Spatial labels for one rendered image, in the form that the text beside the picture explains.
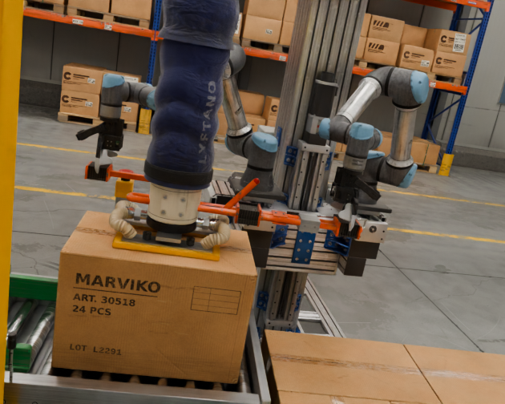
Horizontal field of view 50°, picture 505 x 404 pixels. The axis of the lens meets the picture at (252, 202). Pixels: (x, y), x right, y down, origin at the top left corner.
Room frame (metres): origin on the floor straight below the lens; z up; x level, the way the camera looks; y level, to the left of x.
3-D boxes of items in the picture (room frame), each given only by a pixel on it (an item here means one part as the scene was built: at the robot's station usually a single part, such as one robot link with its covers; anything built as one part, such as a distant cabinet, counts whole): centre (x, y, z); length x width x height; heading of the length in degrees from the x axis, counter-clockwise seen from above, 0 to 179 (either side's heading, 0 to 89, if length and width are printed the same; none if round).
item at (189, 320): (1.70, 0.27, 0.75); 0.60 x 0.40 x 0.40; 98
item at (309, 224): (1.78, -0.20, 1.07); 0.07 x 0.07 x 0.04; 7
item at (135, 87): (2.00, 0.48, 1.39); 0.11 x 0.11 x 0.08; 43
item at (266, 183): (2.30, -0.01, 1.09); 0.15 x 0.15 x 0.10
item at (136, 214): (1.72, 0.26, 1.01); 0.34 x 0.25 x 0.06; 97
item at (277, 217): (1.86, 0.08, 1.08); 0.93 x 0.30 x 0.04; 97
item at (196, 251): (1.63, 0.25, 0.97); 0.34 x 0.10 x 0.05; 97
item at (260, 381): (1.75, -0.10, 0.58); 0.70 x 0.03 x 0.06; 8
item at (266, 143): (2.31, 0.00, 1.20); 0.13 x 0.12 x 0.14; 43
